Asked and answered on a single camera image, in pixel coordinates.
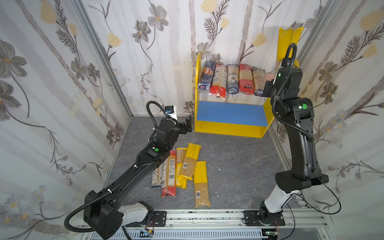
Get brown blue spaghetti bag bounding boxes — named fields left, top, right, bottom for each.
left=252, top=67, right=266, bottom=97

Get red yellow spaghetti bag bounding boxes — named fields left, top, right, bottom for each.
left=239, top=64, right=254, bottom=95

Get blue gold spaghetti bag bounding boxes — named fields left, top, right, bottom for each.
left=227, top=65, right=240, bottom=95

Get dark blue Barilla spaghetti bag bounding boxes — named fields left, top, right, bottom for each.
left=198, top=61, right=216, bottom=91

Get red labelled spaghetti bag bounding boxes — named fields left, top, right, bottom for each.
left=209, top=64, right=228, bottom=100

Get red clear spaghetti bag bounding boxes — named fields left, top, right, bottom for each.
left=162, top=150, right=177, bottom=197

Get brown spaghetti pack bottom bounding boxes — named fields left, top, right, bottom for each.
left=194, top=161, right=211, bottom=208

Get large yellow spaghetti bag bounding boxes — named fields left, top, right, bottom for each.
left=276, top=27, right=304, bottom=69

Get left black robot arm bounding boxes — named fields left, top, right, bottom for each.
left=64, top=101, right=192, bottom=240

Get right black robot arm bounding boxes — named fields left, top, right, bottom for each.
left=257, top=43, right=329, bottom=226

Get yellow shelf pink blue boards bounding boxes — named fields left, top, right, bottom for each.
left=194, top=52, right=300, bottom=139

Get clear white spaghetti bag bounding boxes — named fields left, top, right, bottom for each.
left=151, top=165, right=163, bottom=188

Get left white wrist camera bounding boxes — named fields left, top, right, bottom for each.
left=165, top=106, right=177, bottom=119

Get white cable duct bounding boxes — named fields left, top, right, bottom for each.
left=127, top=229, right=268, bottom=240

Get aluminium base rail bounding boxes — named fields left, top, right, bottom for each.
left=79, top=191, right=328, bottom=240

